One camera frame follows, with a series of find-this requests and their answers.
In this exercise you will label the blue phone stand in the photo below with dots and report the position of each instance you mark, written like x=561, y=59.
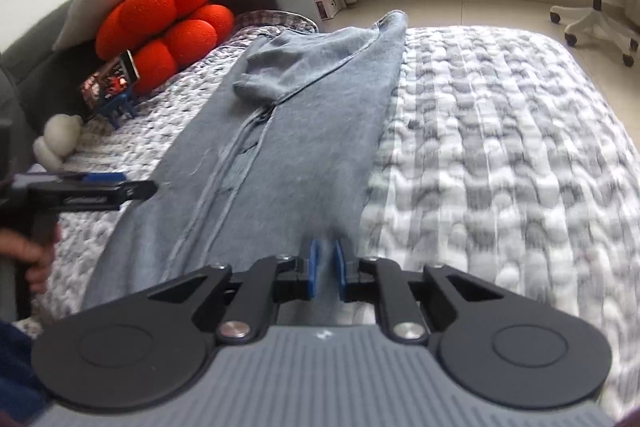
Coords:
x=117, y=107

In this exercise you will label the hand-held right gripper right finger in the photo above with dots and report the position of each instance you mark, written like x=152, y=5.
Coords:
x=340, y=267

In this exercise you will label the grey knit sweater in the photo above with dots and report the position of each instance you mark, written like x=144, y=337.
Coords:
x=310, y=117

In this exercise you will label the person's left hand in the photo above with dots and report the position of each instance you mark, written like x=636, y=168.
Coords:
x=27, y=252

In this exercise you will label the white plush toy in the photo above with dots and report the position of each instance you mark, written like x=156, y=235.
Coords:
x=57, y=137

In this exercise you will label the smartphone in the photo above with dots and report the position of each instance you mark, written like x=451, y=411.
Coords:
x=107, y=82

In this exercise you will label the red knotted cushion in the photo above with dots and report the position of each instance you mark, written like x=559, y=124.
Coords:
x=150, y=12

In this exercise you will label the person's blue clothing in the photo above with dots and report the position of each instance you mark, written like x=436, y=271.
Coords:
x=17, y=367

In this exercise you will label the grey white quilted blanket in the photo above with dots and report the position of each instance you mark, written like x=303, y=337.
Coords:
x=500, y=157

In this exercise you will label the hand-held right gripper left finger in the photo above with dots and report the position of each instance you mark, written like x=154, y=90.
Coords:
x=312, y=267

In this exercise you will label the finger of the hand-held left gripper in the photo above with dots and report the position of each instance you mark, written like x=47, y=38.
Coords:
x=140, y=191

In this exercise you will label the white printed box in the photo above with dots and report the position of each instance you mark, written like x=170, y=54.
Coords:
x=330, y=7

